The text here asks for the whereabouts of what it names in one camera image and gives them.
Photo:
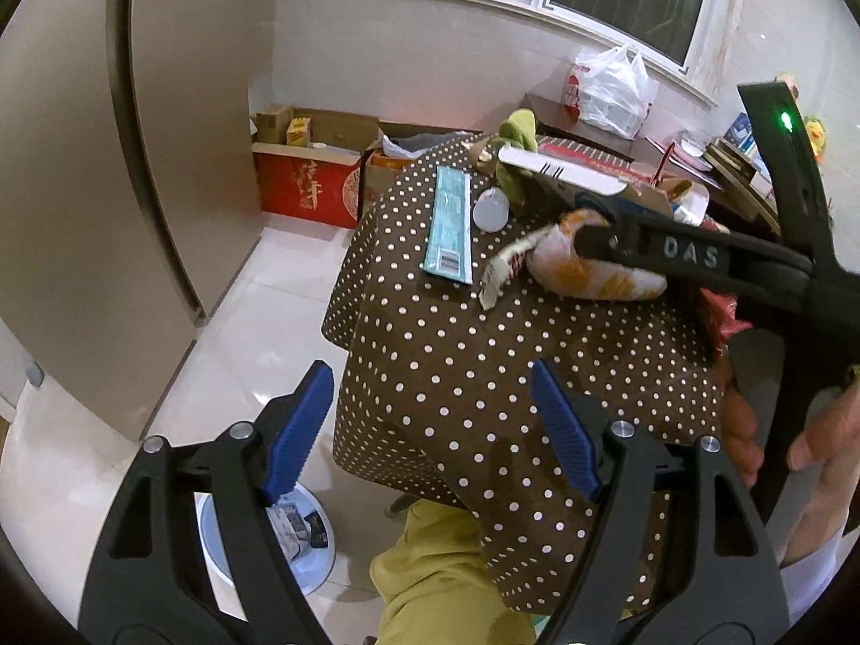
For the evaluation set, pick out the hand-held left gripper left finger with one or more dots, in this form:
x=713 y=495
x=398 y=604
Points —
x=302 y=430

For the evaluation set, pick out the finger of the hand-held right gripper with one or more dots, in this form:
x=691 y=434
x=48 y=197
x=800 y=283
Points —
x=712 y=227
x=685 y=255

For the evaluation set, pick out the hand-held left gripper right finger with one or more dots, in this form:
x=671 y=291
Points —
x=564 y=430

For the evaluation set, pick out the red printed carton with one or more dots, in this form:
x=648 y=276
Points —
x=648 y=200

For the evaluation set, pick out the orange white snack bag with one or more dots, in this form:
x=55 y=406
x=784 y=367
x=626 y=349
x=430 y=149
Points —
x=605 y=279

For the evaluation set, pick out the light blue trash bin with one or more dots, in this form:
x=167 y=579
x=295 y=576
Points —
x=316 y=568

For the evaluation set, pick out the green plush leaf toy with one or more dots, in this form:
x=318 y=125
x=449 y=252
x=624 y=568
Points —
x=521 y=127

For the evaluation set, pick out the person's right forearm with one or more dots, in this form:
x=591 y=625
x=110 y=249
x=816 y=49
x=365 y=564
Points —
x=823 y=571

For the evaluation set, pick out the person's right hand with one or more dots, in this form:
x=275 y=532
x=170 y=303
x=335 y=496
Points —
x=830 y=457

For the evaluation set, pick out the dark wooden sideboard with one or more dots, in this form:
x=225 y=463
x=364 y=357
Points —
x=732 y=208

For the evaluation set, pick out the white crumpled packet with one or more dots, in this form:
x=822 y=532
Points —
x=693 y=205

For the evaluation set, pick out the yellow duck toy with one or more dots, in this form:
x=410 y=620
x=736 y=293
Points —
x=815 y=138

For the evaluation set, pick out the row of books and boxes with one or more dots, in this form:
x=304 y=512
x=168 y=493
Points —
x=736 y=148

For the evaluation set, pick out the red plastic wrapper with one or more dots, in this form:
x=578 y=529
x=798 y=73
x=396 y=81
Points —
x=717 y=319

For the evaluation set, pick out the pink folder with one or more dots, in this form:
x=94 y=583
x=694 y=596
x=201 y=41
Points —
x=682 y=156

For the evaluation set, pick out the white flat plastic case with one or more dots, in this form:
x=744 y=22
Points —
x=578 y=175

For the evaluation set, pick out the brown polka dot tablecloth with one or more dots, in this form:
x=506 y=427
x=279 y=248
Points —
x=437 y=349

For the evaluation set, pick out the white plastic shopping bag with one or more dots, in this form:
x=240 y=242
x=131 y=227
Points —
x=615 y=97

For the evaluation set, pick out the crumpled white wrapper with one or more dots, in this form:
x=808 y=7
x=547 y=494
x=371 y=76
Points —
x=507 y=269

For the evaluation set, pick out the white round container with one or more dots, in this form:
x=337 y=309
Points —
x=490 y=209

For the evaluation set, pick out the brown paper piece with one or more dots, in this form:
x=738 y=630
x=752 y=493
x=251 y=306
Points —
x=480 y=153

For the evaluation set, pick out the teal long carton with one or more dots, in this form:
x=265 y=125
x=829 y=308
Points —
x=449 y=228

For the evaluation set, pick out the red cardboard box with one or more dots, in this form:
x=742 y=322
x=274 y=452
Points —
x=302 y=188

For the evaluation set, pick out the orange cardboard box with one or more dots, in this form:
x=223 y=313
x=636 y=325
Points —
x=379 y=178

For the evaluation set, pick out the grey plastic bag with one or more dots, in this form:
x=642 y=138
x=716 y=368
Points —
x=413 y=142

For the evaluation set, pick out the yellow small box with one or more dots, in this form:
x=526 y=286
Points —
x=299 y=133

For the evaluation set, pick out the small plain cardboard box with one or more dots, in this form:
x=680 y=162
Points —
x=272 y=124

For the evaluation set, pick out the brown refrigerator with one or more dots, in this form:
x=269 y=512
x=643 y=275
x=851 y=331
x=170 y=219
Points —
x=101 y=181

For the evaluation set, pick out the round wall sticker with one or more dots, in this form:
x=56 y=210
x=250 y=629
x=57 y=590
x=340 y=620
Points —
x=791 y=86

